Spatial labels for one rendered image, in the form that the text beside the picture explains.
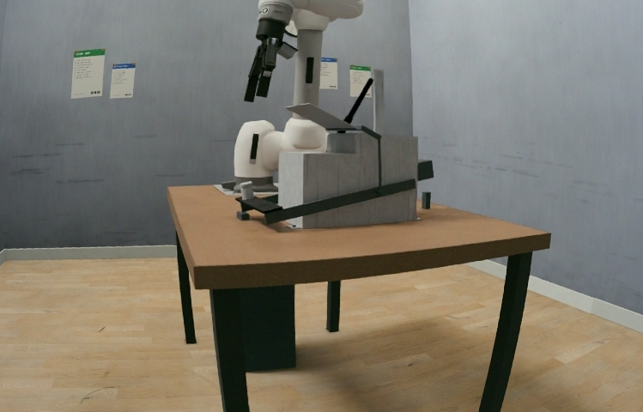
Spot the grey cylinder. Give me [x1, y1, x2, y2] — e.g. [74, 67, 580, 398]
[240, 182, 254, 200]

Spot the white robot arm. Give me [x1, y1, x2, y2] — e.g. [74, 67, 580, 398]
[222, 0, 365, 193]

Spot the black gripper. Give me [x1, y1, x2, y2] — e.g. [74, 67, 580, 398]
[244, 20, 286, 103]

